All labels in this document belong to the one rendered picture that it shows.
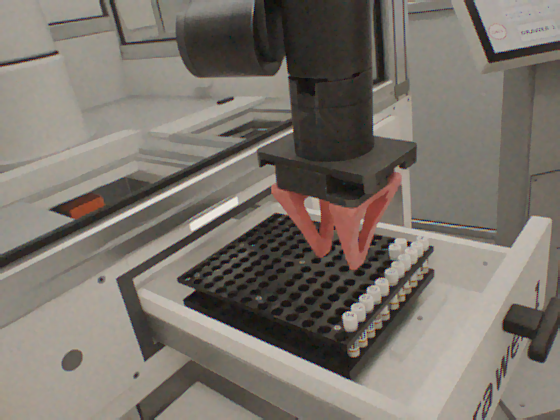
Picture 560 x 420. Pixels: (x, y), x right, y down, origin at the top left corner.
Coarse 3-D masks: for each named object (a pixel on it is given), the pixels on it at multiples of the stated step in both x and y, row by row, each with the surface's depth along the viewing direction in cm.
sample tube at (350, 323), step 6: (348, 312) 41; (342, 318) 41; (348, 318) 40; (354, 318) 40; (348, 324) 40; (354, 324) 40; (348, 330) 41; (354, 330) 41; (354, 342) 41; (354, 348) 42; (348, 354) 42; (354, 354) 42
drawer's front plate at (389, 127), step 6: (384, 120) 87; (390, 120) 86; (396, 120) 88; (378, 126) 84; (384, 126) 85; (390, 126) 86; (396, 126) 88; (378, 132) 83; (384, 132) 85; (390, 132) 87; (396, 132) 88; (396, 138) 89; (396, 168) 91; (306, 198) 72; (312, 198) 71; (306, 204) 72; (312, 204) 71; (318, 204) 72; (318, 210) 73
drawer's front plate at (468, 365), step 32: (544, 224) 46; (512, 256) 42; (544, 256) 47; (512, 288) 39; (544, 288) 50; (480, 320) 35; (448, 352) 33; (480, 352) 34; (448, 384) 31; (480, 384) 36; (416, 416) 29; (448, 416) 30; (480, 416) 37
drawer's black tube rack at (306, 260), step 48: (240, 240) 60; (288, 240) 63; (336, 240) 55; (384, 240) 54; (192, 288) 52; (240, 288) 50; (288, 288) 48; (336, 288) 47; (288, 336) 46; (384, 336) 45
